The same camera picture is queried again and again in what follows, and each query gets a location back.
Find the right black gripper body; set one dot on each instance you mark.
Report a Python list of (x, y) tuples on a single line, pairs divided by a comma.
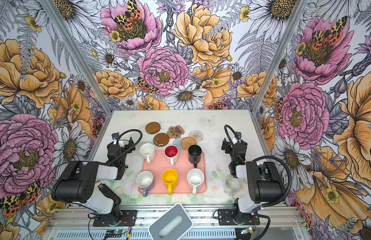
[(233, 151)]

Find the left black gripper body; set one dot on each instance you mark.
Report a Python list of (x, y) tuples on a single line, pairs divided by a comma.
[(118, 149)]

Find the matte brown round coaster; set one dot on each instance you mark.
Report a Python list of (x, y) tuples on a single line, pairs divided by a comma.
[(153, 128)]

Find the clear glass round coaster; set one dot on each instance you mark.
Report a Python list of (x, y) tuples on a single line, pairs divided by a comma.
[(197, 135)]

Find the black mug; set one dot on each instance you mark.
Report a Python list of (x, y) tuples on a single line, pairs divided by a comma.
[(194, 155)]

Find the glossy brown round coaster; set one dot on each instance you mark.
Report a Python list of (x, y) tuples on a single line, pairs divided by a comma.
[(161, 139)]

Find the woven wicker round coaster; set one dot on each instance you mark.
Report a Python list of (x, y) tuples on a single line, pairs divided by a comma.
[(187, 142)]

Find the brown paw print coaster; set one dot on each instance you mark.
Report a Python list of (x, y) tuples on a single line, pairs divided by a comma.
[(175, 132)]

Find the grey blue round coaster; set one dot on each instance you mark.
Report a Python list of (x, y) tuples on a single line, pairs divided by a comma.
[(177, 143)]

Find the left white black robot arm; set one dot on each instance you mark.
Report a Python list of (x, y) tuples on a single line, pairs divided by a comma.
[(77, 183)]

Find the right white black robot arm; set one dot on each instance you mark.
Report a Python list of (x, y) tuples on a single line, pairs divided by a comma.
[(269, 181)]

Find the clear glass cup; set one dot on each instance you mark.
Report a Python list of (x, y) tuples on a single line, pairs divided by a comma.
[(231, 185)]

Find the white mug off tray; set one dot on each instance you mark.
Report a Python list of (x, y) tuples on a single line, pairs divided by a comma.
[(148, 152)]

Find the black rectangular remote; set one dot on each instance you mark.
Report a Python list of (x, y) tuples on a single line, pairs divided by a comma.
[(107, 192)]

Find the pink rectangular tray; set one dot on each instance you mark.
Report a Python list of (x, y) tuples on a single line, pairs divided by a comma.
[(180, 170)]

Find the white mug front right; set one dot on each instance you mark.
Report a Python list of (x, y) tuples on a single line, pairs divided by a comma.
[(195, 179)]

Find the white mug red inside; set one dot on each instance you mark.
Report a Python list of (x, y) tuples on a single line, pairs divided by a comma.
[(171, 154)]

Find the yellow mug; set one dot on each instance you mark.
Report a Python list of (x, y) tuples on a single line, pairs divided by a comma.
[(170, 180)]

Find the green circuit board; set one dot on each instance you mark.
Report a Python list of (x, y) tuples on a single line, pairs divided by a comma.
[(114, 233)]

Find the white mug purple handle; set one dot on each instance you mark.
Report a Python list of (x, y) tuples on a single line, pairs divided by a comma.
[(145, 181)]

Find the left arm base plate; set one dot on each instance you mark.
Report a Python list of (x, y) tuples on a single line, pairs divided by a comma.
[(128, 218)]

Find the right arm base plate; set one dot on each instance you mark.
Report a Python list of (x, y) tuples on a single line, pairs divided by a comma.
[(227, 217)]

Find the aluminium front rail frame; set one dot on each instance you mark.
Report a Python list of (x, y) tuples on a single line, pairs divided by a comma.
[(280, 223)]

